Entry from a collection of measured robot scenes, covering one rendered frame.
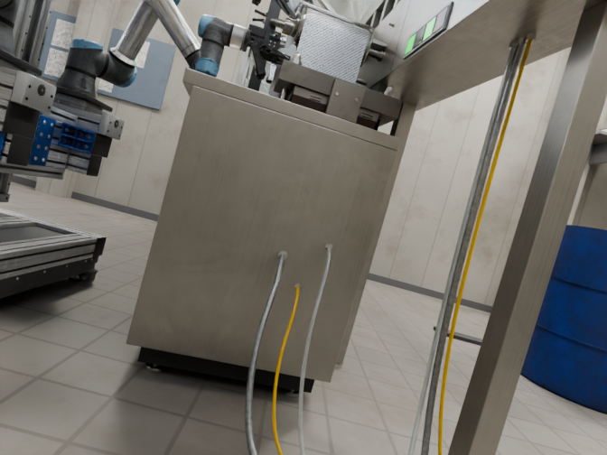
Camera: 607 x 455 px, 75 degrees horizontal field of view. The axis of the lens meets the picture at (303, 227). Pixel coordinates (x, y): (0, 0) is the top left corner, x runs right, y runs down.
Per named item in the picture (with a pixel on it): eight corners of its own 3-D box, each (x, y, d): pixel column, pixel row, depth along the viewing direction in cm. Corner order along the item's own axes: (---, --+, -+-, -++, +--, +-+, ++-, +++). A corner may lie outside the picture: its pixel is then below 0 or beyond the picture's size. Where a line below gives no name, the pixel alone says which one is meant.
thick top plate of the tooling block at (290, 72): (273, 90, 136) (277, 73, 136) (379, 126, 144) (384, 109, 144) (278, 78, 120) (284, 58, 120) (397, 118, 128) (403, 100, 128)
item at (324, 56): (287, 83, 141) (302, 31, 140) (349, 104, 145) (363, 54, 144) (287, 82, 140) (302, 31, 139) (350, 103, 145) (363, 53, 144)
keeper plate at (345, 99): (324, 114, 124) (333, 79, 123) (353, 124, 126) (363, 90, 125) (326, 113, 121) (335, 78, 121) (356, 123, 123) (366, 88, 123)
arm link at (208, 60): (211, 83, 144) (219, 53, 143) (219, 78, 134) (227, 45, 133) (190, 75, 140) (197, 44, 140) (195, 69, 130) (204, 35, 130)
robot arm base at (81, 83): (46, 84, 161) (52, 60, 161) (68, 94, 176) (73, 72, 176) (83, 94, 162) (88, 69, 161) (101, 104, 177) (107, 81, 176)
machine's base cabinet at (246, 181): (194, 247, 361) (219, 155, 357) (263, 264, 374) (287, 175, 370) (114, 376, 114) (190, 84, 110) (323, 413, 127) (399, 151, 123)
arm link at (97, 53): (60, 65, 167) (67, 32, 166) (91, 78, 178) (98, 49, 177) (72, 65, 160) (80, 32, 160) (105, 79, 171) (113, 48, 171)
